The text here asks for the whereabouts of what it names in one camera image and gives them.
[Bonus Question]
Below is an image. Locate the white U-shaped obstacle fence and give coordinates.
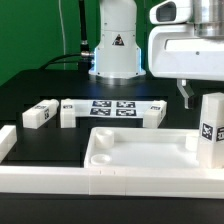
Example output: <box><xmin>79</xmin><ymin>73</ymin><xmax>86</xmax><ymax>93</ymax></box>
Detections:
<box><xmin>0</xmin><ymin>125</ymin><xmax>224</xmax><ymax>199</ymax></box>

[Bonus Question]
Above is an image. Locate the white thin cable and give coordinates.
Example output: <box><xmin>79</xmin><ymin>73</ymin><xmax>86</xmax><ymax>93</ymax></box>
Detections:
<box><xmin>58</xmin><ymin>0</ymin><xmax>67</xmax><ymax>70</ymax></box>

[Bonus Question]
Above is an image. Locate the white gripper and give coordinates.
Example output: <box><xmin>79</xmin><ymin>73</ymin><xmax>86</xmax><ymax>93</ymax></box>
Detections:
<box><xmin>148</xmin><ymin>24</ymin><xmax>224</xmax><ymax>109</ymax></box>

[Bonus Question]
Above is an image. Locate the white marker base plate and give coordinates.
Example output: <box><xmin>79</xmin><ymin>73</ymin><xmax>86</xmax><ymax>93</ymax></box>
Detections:
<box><xmin>74</xmin><ymin>100</ymin><xmax>152</xmax><ymax>118</ymax></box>

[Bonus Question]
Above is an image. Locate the white desk tabletop tray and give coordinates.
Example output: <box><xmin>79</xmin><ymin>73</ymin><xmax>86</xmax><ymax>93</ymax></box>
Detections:
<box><xmin>84</xmin><ymin>127</ymin><xmax>200</xmax><ymax>169</ymax></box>

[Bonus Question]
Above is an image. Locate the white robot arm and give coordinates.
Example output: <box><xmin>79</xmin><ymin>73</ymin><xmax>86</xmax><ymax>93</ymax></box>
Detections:
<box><xmin>89</xmin><ymin>0</ymin><xmax>224</xmax><ymax>99</ymax></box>

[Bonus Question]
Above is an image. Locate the black cable with connector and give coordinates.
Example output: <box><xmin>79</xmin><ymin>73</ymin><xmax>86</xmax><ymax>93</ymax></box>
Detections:
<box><xmin>39</xmin><ymin>0</ymin><xmax>95</xmax><ymax>70</ymax></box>

